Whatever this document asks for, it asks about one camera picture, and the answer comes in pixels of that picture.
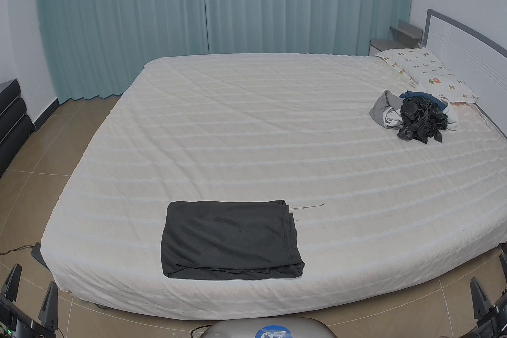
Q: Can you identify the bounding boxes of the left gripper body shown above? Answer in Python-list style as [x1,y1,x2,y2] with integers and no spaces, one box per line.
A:
[0,294,59,338]

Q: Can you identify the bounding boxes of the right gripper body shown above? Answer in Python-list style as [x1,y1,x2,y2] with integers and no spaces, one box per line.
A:
[467,294,507,338]

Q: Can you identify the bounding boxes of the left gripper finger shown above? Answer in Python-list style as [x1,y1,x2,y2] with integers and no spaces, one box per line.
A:
[37,281,59,329]
[2,264,23,302]

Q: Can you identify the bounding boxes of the grey bedside table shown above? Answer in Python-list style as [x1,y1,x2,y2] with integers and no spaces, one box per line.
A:
[369,20,424,56]

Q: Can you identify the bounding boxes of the pile of clothes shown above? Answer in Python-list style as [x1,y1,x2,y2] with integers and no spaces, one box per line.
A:
[369,90,460,145]

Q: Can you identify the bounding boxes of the black trousers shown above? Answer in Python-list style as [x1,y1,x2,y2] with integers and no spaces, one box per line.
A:
[160,200,326,281]

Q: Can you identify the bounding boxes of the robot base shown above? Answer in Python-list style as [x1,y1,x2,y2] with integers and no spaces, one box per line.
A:
[190,317,337,338]

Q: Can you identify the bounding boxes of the dark grey chest of drawers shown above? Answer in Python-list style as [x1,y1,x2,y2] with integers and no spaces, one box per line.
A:
[0,79,35,179]

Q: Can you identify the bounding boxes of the bed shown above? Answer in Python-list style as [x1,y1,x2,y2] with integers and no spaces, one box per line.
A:
[31,9,507,321]

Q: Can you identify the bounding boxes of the white printed pillow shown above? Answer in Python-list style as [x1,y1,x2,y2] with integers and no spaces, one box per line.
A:
[374,48,479,104]

